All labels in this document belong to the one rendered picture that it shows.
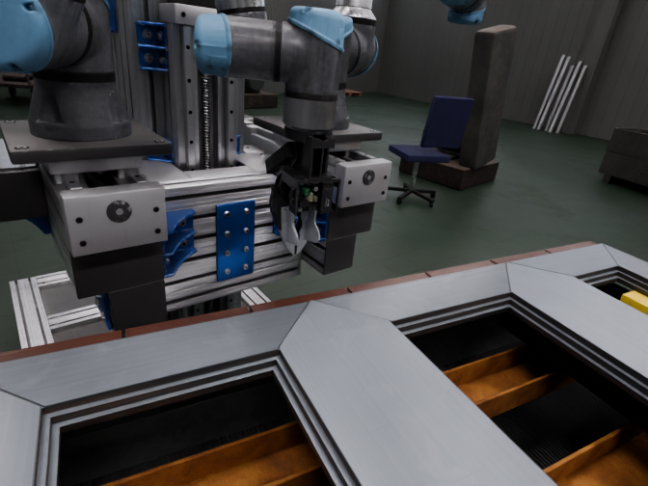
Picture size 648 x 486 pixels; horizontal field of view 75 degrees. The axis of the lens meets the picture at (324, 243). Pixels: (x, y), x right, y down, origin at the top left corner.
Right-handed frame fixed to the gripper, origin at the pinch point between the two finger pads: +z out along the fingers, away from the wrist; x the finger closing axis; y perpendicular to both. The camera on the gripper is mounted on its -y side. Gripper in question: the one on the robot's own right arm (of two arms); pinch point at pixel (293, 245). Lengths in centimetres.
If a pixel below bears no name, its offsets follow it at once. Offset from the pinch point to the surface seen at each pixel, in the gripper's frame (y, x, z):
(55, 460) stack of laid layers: 23.7, -34.7, 7.4
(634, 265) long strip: 19, 73, 5
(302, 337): 16.9, -5.5, 5.4
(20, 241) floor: -216, -73, 91
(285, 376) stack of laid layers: 22.1, -10.1, 6.4
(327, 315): 13.6, 0.1, 5.4
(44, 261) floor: -186, -60, 91
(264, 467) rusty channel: 22.4, -12.3, 21.7
